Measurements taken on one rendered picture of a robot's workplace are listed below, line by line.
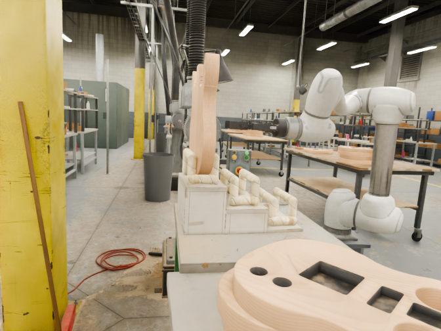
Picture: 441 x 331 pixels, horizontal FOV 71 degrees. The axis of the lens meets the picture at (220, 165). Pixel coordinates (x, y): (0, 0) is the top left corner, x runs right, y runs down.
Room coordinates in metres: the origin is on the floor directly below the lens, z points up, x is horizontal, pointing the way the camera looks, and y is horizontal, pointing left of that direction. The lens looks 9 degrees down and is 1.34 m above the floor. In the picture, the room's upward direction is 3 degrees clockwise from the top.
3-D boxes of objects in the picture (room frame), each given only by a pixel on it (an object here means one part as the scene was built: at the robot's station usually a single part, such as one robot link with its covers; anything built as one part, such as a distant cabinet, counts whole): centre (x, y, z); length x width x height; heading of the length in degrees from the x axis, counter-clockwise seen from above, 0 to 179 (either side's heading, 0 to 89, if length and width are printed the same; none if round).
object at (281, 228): (1.25, -0.23, 0.94); 0.27 x 0.15 x 0.01; 14
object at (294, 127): (1.25, -0.27, 1.31); 0.09 x 0.06 x 0.09; 14
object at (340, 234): (1.78, -0.70, 0.73); 0.22 x 0.18 x 0.06; 3
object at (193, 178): (1.09, 0.06, 1.12); 0.11 x 0.03 x 0.03; 104
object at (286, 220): (1.16, -0.25, 0.96); 0.11 x 0.03 x 0.03; 104
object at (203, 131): (1.18, 0.08, 1.33); 0.35 x 0.04 x 0.40; 13
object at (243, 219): (1.22, -0.08, 0.98); 0.27 x 0.16 x 0.09; 14
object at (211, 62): (1.05, 0.05, 1.49); 0.07 x 0.04 x 0.10; 13
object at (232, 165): (2.31, -0.09, 0.99); 0.24 x 0.21 x 0.26; 10
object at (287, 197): (1.26, -0.27, 1.04); 0.20 x 0.03 x 0.03; 13
